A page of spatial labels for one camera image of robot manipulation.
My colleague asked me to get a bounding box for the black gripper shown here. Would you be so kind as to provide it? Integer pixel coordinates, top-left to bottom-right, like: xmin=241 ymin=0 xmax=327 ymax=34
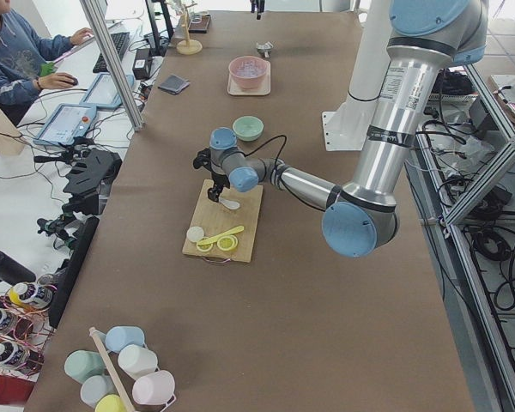
xmin=208 ymin=166 xmax=230 ymax=203

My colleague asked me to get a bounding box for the white ceramic spoon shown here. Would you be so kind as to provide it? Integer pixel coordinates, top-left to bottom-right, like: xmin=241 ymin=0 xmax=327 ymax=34
xmin=219 ymin=197 xmax=240 ymax=210

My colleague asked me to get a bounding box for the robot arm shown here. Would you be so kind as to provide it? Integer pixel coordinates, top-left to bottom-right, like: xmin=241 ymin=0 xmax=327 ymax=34
xmin=251 ymin=0 xmax=265 ymax=20
xmin=193 ymin=1 xmax=488 ymax=258

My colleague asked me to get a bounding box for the mint green bowl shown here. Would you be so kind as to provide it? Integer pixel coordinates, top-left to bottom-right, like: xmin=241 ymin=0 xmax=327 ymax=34
xmin=232 ymin=116 xmax=264 ymax=142

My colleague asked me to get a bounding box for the pink bowl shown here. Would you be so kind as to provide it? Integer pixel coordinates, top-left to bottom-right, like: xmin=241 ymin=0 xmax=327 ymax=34
xmin=228 ymin=56 xmax=270 ymax=90

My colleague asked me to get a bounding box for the metal ice scoop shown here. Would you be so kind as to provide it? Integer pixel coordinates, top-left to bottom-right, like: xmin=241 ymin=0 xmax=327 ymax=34
xmin=256 ymin=41 xmax=274 ymax=58

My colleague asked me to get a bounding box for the yellow plastic knife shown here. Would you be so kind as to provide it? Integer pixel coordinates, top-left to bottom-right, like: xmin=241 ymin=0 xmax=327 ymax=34
xmin=196 ymin=225 xmax=245 ymax=245

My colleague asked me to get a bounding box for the wooden cutting board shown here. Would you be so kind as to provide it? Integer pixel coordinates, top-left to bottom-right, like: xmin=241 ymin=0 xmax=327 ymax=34
xmin=182 ymin=179 xmax=263 ymax=263

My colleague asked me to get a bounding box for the lemon slice stack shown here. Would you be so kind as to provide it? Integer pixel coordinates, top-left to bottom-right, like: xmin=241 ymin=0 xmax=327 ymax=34
xmin=216 ymin=234 xmax=239 ymax=251

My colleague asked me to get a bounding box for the lemon slice near bun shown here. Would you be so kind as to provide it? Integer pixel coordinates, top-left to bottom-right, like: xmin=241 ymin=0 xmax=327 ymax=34
xmin=196 ymin=244 xmax=214 ymax=253

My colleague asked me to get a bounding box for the grey folded cloth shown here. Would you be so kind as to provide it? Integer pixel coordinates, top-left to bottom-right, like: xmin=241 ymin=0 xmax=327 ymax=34
xmin=158 ymin=75 xmax=191 ymax=95

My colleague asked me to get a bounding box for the cream rectangular tray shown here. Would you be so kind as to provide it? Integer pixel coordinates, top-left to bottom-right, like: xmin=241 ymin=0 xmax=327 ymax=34
xmin=227 ymin=62 xmax=271 ymax=96

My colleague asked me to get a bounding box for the wooden mug tree stand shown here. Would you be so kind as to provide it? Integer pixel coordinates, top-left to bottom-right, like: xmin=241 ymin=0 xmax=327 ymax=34
xmin=171 ymin=0 xmax=203 ymax=55

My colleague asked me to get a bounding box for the teach pendant tablet far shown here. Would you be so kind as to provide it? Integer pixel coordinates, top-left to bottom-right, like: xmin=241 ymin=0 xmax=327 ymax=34
xmin=80 ymin=72 xmax=122 ymax=110

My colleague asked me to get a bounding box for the teach pendant tablet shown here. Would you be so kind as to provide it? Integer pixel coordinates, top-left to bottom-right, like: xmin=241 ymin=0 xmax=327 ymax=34
xmin=80 ymin=72 xmax=122 ymax=110
xmin=33 ymin=104 xmax=97 ymax=146

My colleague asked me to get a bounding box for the teach pendant tablet near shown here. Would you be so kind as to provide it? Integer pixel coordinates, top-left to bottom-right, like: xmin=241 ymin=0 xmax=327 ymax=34
xmin=33 ymin=104 xmax=97 ymax=146

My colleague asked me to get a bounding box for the dark wooden tray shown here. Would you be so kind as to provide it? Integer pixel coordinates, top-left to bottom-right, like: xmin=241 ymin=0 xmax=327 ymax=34
xmin=189 ymin=15 xmax=211 ymax=33

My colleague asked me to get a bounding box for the blue cup on rack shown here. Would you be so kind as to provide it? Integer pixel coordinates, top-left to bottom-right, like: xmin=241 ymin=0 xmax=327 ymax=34
xmin=105 ymin=325 xmax=146 ymax=354

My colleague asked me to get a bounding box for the black keyboard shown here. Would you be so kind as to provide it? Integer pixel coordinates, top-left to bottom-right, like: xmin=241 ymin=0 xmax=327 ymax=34
xmin=92 ymin=31 xmax=131 ymax=74

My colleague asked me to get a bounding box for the white cup on rack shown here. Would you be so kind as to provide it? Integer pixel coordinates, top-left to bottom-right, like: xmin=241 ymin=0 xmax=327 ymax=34
xmin=118 ymin=344 xmax=158 ymax=380

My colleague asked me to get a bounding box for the pink cup on rack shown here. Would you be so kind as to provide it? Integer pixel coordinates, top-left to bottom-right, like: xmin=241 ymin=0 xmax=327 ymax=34
xmin=132 ymin=370 xmax=176 ymax=405

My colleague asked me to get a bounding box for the yellow bottle in rack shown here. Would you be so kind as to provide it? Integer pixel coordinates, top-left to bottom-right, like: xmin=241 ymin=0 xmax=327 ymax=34
xmin=9 ymin=282 xmax=54 ymax=311

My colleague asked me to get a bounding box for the green cup on rack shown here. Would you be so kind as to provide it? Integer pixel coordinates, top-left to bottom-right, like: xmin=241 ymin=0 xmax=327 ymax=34
xmin=64 ymin=350 xmax=106 ymax=384

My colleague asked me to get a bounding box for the wooden cup rack rod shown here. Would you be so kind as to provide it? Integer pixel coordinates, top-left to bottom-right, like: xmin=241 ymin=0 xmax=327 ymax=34
xmin=88 ymin=326 xmax=136 ymax=412

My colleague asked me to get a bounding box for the grey cup on rack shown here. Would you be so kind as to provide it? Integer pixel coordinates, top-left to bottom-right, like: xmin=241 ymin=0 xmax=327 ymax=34
xmin=80 ymin=375 xmax=117 ymax=408

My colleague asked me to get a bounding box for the yellow cup on rack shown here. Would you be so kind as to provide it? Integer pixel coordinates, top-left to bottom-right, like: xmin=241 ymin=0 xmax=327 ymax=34
xmin=94 ymin=394 xmax=126 ymax=412

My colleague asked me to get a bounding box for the person in blue hoodie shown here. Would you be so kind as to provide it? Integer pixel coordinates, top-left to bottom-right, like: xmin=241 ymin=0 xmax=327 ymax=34
xmin=0 ymin=1 xmax=92 ymax=124

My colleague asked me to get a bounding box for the black camera tripod mount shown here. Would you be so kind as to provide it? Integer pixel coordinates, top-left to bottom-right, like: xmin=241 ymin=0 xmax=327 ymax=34
xmin=33 ymin=145 xmax=122 ymax=250

